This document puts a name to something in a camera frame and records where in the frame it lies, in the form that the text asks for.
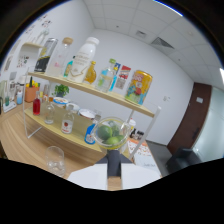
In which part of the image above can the glass jar of limes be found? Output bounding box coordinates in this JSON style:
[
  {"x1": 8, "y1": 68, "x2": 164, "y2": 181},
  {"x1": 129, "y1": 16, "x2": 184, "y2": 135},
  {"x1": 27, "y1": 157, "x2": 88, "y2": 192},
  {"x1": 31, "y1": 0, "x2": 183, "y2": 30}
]
[{"x1": 93, "y1": 116, "x2": 132, "y2": 152}]

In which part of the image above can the white zip pouch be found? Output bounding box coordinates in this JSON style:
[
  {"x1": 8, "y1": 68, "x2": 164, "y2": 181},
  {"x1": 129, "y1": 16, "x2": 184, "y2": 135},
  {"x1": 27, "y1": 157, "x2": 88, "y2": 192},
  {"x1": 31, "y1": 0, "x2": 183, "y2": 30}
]
[{"x1": 138, "y1": 156, "x2": 163, "y2": 177}]

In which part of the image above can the orange patterned paper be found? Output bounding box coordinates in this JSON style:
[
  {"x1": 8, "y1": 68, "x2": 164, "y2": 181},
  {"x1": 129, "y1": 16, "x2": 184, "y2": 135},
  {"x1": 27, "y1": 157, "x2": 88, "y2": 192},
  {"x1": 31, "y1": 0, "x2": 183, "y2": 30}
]
[{"x1": 128, "y1": 138, "x2": 156, "y2": 163}]

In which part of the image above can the clear drinking glass with ice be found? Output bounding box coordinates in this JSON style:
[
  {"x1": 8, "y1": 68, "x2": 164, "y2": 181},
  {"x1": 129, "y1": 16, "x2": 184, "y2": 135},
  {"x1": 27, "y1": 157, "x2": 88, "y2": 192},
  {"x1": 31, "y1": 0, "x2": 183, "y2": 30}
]
[{"x1": 44, "y1": 145, "x2": 67, "y2": 178}]

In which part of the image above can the white bowl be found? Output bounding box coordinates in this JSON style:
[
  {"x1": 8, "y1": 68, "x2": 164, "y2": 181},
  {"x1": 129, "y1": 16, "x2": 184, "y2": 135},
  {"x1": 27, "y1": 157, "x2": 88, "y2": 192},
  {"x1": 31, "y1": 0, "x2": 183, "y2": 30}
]
[
  {"x1": 78, "y1": 108, "x2": 96, "y2": 120},
  {"x1": 66, "y1": 102, "x2": 81, "y2": 113}
]

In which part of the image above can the clear bottle with orange cap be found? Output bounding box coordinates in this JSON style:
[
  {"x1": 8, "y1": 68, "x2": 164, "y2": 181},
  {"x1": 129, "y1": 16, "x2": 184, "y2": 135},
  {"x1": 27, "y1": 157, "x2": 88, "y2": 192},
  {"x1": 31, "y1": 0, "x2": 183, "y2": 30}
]
[{"x1": 44, "y1": 96, "x2": 56, "y2": 125}]

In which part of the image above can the brown door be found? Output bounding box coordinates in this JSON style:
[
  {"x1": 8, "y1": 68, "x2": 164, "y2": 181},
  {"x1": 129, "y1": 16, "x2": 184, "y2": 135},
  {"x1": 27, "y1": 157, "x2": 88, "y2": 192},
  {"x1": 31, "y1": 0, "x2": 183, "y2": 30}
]
[{"x1": 166, "y1": 82, "x2": 213, "y2": 156}]

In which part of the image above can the white-framed two-tier wooden rack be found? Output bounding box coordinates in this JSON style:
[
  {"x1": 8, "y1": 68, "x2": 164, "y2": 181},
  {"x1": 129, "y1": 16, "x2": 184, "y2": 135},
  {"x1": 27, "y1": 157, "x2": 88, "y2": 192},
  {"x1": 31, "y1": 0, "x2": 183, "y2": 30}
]
[{"x1": 22, "y1": 68, "x2": 163, "y2": 161}]

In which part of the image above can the yellow printed drink can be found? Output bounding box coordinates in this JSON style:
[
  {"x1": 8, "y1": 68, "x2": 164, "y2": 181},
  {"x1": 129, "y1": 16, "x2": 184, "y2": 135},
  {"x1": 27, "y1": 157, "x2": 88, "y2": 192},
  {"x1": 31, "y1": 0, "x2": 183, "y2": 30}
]
[{"x1": 124, "y1": 69, "x2": 154, "y2": 106}]

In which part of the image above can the red liquid glass bottle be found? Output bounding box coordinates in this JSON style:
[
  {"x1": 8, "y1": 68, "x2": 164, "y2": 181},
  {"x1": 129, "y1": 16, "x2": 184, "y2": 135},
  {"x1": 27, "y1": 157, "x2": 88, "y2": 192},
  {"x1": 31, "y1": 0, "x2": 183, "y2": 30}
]
[{"x1": 32, "y1": 90, "x2": 42, "y2": 117}]

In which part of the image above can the green potted plant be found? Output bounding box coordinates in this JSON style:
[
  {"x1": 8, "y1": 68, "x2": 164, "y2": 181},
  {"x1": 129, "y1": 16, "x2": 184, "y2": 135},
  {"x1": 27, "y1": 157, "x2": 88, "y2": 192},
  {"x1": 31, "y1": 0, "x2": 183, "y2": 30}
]
[{"x1": 53, "y1": 83, "x2": 70, "y2": 98}]

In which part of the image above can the slim blue bottle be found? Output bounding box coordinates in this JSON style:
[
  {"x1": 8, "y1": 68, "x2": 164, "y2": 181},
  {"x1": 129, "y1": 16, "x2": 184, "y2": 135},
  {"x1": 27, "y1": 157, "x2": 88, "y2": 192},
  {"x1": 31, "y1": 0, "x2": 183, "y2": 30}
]
[{"x1": 109, "y1": 63, "x2": 122, "y2": 92}]

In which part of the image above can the red and white small jar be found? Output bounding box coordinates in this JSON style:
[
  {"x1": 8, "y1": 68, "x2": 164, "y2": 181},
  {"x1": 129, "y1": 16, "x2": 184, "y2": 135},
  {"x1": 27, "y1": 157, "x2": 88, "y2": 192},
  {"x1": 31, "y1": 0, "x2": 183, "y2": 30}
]
[{"x1": 114, "y1": 65, "x2": 132, "y2": 90}]

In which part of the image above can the clear bottle with green cap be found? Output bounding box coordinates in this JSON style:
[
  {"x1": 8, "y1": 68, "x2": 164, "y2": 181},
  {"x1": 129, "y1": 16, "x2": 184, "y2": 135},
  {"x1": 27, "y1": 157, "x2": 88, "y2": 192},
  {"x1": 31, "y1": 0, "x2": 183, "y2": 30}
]
[{"x1": 96, "y1": 58, "x2": 117, "y2": 93}]

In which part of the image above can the amber honey bottle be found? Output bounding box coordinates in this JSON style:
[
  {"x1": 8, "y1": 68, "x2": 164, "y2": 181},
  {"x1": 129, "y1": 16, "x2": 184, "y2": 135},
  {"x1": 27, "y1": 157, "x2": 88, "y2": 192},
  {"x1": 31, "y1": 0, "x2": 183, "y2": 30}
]
[{"x1": 83, "y1": 60, "x2": 98, "y2": 85}]

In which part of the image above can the white bottle with blue base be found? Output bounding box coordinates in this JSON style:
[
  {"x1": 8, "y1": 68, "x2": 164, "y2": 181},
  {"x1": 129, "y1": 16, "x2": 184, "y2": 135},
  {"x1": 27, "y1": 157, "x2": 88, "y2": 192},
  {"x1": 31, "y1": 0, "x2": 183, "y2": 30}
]
[{"x1": 16, "y1": 90, "x2": 24, "y2": 105}]

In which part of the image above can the white tray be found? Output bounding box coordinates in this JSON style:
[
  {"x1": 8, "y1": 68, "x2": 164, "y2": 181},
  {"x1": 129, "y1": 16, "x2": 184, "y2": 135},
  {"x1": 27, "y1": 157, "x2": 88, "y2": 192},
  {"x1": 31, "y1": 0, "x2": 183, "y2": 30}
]
[{"x1": 1, "y1": 99, "x2": 17, "y2": 114}]

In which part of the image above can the teal liquid bottle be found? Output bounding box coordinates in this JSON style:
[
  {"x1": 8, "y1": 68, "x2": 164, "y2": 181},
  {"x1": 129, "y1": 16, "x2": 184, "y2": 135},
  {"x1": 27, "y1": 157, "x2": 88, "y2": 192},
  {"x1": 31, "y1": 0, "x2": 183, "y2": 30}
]
[{"x1": 63, "y1": 56, "x2": 76, "y2": 78}]

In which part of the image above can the large white milk bottle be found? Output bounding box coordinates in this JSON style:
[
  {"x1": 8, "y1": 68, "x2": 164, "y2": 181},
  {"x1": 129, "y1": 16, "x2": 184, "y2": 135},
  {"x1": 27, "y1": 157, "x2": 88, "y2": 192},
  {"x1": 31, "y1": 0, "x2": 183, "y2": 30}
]
[{"x1": 67, "y1": 36, "x2": 100, "y2": 84}]

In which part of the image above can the glass jar with cork lid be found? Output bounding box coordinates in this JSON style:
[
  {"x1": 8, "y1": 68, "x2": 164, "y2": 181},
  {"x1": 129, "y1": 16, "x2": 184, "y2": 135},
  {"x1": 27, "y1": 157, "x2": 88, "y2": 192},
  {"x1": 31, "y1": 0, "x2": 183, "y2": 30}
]
[{"x1": 44, "y1": 36, "x2": 74, "y2": 78}]

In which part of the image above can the white figure ornament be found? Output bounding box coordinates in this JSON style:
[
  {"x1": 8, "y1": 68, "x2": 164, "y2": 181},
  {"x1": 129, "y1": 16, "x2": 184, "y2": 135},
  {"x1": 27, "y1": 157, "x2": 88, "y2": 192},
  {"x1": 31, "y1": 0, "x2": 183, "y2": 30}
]
[{"x1": 35, "y1": 29, "x2": 50, "y2": 44}]

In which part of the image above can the wooden wall shelf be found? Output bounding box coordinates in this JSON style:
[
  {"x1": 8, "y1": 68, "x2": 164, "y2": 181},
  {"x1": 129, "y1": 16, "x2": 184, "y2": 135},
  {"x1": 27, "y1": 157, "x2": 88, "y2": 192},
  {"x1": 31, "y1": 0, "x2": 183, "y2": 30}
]
[{"x1": 20, "y1": 42, "x2": 44, "y2": 51}]

